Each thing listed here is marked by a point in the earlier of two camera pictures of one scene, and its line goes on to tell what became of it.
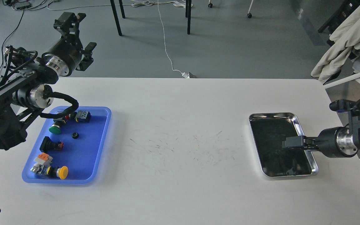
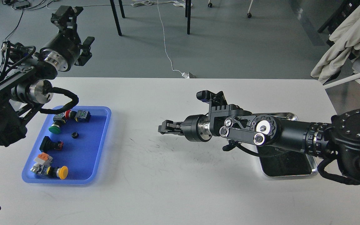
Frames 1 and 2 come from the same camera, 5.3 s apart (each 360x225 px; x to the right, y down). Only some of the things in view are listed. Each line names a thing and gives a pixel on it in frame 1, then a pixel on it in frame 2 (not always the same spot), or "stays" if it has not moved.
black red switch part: [47, 145] stays
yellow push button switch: [61, 172] stays
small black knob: [75, 135] stays
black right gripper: [336, 142] to [195, 128]
